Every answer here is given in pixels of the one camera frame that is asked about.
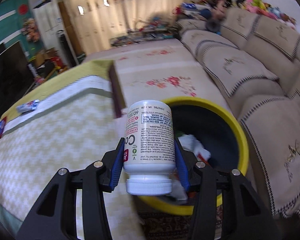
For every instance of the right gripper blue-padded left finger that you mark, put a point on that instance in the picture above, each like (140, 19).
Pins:
(116, 164)

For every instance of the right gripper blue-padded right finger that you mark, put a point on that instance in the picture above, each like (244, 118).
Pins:
(181, 165)

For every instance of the red snack wrapper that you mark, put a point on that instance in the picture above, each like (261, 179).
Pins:
(204, 157)

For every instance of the white supplement bottle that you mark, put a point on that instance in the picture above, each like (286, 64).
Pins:
(149, 155)

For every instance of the yellow rimmed trash bin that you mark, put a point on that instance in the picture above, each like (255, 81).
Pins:
(220, 134)

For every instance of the patterned green tablecloth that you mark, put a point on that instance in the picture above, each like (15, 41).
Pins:
(73, 126)

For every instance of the floral floor rug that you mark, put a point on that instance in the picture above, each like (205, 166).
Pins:
(159, 70)

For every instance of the red tissue box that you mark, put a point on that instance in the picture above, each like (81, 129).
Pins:
(3, 122)

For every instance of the beige sofa with covers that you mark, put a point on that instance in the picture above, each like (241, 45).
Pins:
(255, 63)

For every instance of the large black television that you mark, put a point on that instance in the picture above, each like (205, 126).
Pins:
(15, 76)

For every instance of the low glass shelf with clutter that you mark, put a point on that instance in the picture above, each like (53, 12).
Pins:
(154, 30)

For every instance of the beige embroidered curtains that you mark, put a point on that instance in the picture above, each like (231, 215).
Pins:
(95, 22)

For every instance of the pile of plush toys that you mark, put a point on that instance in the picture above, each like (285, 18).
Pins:
(214, 11)

